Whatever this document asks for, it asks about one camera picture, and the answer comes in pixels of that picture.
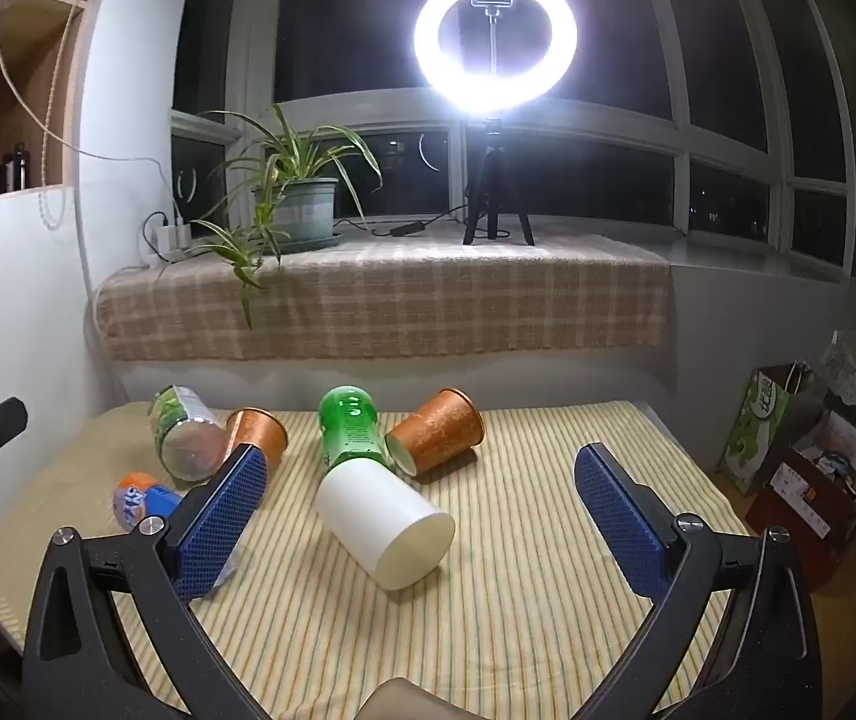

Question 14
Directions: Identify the wooden shelf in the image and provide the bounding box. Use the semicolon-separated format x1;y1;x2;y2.
0;0;93;207

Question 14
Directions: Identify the checkered beige cloth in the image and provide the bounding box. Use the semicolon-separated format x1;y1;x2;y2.
94;232;674;363

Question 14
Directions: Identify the white power strip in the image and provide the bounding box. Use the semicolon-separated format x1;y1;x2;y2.
149;220;193;262

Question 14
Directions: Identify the striped tablecloth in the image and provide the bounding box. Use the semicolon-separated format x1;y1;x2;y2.
0;399;756;720

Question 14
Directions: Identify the black ring light cable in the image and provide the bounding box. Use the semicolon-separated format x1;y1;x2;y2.
333;199;475;238

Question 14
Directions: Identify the green plastic bottle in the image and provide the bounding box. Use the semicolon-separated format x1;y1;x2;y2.
318;385;400;476

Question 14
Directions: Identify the spider plant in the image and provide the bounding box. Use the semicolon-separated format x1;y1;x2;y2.
188;101;385;331

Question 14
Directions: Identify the clear bottle with green label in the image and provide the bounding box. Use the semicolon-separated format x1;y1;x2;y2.
146;385;231;483

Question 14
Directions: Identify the grey plant pot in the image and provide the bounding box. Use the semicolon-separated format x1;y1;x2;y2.
273;178;341;247

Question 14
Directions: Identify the orange paper cup right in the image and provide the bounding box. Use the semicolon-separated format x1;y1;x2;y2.
385;388;487;477

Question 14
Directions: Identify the orange paper cup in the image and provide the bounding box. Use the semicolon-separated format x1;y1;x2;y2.
385;388;487;477
225;407;291;470

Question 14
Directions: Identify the orange soda bottle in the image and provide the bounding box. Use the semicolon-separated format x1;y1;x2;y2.
112;471;253;601

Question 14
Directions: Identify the orange paper cup left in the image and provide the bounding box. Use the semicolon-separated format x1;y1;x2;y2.
225;407;291;470

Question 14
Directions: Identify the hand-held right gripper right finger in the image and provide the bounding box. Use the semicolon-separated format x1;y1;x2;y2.
569;442;824;720

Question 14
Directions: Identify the white cable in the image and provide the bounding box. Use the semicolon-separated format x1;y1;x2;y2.
0;0;175;230

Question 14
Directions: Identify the dark small bottle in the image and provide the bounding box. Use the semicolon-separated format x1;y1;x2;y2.
0;142;28;195

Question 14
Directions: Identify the black tripod stand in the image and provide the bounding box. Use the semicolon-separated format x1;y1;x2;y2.
462;116;536;247

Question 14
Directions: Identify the beige braided cord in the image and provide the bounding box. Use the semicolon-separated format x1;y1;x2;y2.
36;0;112;232

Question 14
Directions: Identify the white cup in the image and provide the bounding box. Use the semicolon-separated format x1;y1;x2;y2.
315;457;456;588

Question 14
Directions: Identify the green pot saucer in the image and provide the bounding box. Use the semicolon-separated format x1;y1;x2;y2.
251;231;345;255

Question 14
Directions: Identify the green paper bag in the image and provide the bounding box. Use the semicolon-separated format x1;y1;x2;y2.
716;363;828;497

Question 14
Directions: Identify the red cardboard box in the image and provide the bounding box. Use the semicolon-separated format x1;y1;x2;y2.
743;409;856;595

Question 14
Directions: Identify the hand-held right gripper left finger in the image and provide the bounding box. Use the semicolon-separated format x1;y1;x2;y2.
23;444;279;720

